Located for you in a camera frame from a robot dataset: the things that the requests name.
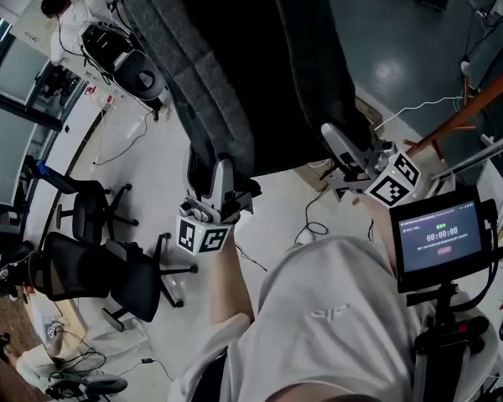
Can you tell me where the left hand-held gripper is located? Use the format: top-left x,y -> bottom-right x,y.
175,144 -> 256,255

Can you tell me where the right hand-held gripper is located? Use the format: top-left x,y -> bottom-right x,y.
320,121 -> 422,209

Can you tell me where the dark grey fabric garment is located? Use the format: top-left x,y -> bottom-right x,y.
120,0 -> 381,179

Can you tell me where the orange wooden stand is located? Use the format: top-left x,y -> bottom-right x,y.
404,54 -> 503,161

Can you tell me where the person's left forearm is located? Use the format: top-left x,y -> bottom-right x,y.
209,224 -> 255,326

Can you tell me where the person's right forearm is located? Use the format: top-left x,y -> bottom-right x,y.
360,194 -> 399,280

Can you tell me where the small black monitor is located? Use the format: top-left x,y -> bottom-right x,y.
388,185 -> 503,295

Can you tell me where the white metal shelving unit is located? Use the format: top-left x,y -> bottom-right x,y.
431,126 -> 503,234

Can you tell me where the black mesh office chair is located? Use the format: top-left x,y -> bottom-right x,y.
29,230 -> 200,334

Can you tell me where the person's white shirt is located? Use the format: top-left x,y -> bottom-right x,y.
167,234 -> 500,402

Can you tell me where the black equipment bundle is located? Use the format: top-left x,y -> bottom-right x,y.
0,245 -> 34,301

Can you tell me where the grey chair base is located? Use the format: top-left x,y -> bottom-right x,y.
45,373 -> 129,399

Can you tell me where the white cable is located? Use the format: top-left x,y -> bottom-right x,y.
375,94 -> 464,131

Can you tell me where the black power adapter cable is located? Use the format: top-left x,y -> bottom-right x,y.
117,356 -> 177,383

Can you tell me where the black chest mount bracket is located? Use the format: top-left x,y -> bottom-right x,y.
406,282 -> 492,402

